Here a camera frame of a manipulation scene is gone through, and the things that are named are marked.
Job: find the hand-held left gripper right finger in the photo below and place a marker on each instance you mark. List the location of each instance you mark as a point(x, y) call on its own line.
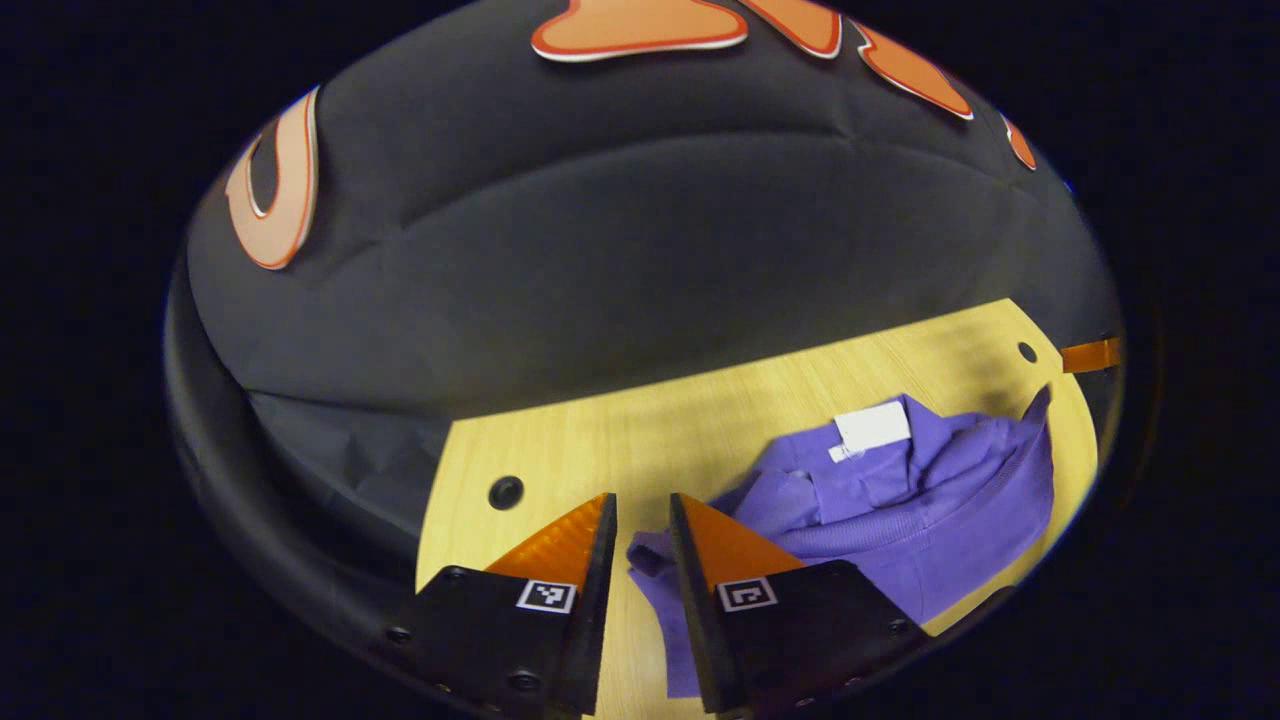
point(695, 620)

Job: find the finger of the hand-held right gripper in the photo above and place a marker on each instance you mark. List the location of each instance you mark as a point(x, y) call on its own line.
point(1090, 356)

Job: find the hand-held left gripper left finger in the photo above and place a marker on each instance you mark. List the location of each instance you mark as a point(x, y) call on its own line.
point(598, 620)

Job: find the purple knit garment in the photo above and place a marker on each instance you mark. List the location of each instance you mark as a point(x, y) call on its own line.
point(900, 520)

